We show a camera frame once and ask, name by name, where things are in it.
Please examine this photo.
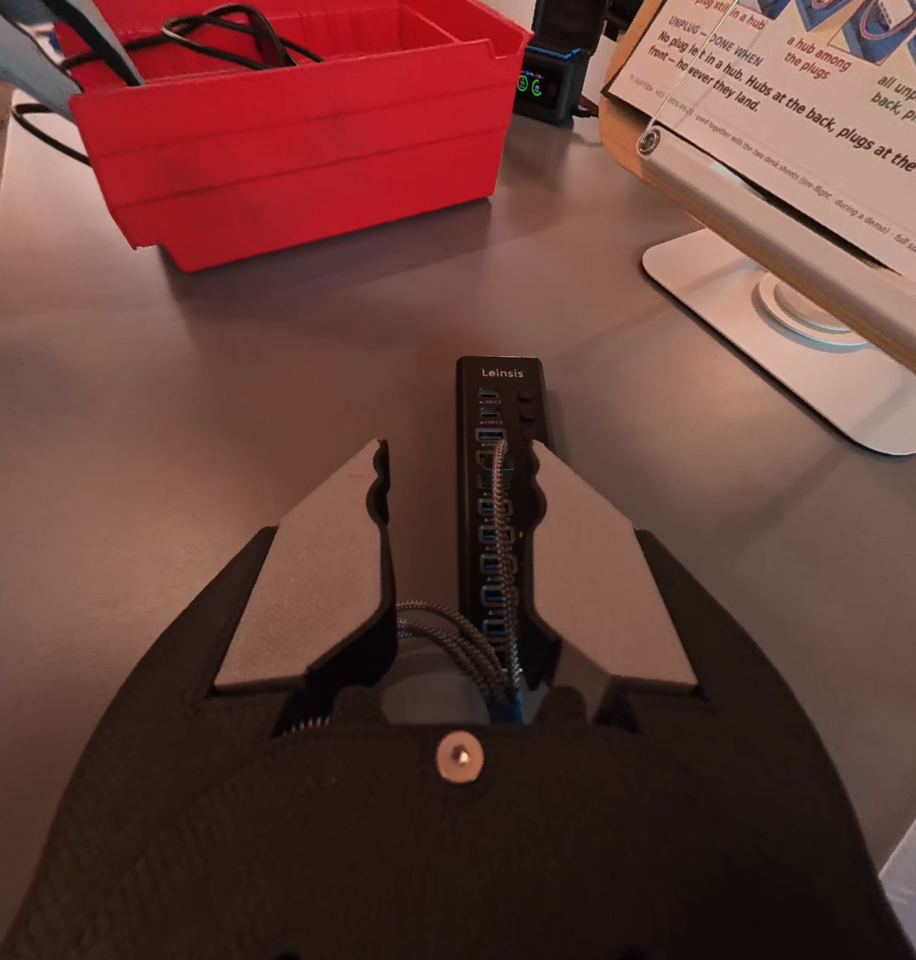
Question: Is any red plastic bin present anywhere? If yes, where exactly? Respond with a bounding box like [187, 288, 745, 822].
[53, 0, 534, 275]

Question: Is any printed instruction sheet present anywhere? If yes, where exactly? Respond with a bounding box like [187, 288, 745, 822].
[606, 0, 916, 275]

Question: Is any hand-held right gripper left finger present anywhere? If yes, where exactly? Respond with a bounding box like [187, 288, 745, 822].
[212, 438, 399, 695]

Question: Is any black usb cable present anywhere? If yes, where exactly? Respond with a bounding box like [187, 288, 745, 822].
[11, 3, 328, 162]

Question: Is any black multi-port usb hub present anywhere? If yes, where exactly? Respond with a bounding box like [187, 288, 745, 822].
[455, 355, 560, 691]

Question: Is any white stand base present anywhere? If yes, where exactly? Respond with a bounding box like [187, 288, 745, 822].
[641, 228, 916, 457]

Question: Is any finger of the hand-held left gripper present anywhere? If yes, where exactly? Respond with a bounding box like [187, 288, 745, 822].
[0, 0, 146, 120]

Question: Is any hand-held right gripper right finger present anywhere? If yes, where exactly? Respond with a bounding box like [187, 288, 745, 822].
[519, 438, 701, 714]

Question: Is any clear plastic bin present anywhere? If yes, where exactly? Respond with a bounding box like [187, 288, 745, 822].
[876, 783, 916, 946]

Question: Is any grey braided usb cable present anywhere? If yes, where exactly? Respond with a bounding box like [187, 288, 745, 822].
[394, 438, 538, 727]

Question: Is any small black display device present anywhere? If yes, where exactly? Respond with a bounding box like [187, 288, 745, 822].
[514, 0, 605, 127]

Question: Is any metal wire page holder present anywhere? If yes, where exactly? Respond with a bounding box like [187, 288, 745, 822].
[636, 0, 740, 157]

